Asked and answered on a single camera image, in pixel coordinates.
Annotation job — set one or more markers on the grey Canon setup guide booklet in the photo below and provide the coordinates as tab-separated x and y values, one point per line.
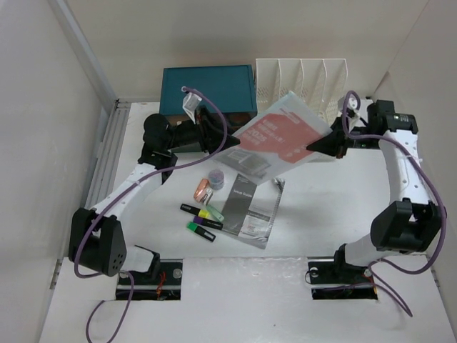
250	210

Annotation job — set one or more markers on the clear mesh document pouch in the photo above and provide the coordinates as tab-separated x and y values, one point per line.
276	140

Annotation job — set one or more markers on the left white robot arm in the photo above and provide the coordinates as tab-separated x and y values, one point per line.
97	240

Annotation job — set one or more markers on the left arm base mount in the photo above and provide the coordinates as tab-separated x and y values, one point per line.
162	285

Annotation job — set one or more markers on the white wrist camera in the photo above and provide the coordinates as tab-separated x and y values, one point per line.
190	103
352	112

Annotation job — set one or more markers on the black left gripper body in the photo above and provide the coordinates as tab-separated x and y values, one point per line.
190	133

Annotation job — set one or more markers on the white perforated file organizer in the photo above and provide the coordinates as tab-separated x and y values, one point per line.
319	83

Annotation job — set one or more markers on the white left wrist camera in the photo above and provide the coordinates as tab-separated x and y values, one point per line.
190	103

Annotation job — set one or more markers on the teal desktop drawer cabinet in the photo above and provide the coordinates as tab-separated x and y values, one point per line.
230	88

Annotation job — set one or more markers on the clear jar of paper clips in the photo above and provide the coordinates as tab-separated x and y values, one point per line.
216	179

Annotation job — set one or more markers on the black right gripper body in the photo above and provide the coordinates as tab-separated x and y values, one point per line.
346	142

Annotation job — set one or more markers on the aluminium frame rail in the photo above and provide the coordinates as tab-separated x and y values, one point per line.
114	113

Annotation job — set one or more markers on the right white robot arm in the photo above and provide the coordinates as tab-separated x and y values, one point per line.
415	215

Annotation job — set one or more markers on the green cap black highlighter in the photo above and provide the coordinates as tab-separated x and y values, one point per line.
197	229

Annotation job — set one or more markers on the purple cap black highlighter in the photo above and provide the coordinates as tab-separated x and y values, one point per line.
208	223

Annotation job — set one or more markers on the yellow cap black highlighter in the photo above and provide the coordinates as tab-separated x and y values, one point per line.
202	213

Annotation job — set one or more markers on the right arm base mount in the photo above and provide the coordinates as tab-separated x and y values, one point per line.
331	280

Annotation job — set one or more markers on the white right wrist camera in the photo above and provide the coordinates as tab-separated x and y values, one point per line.
352	112

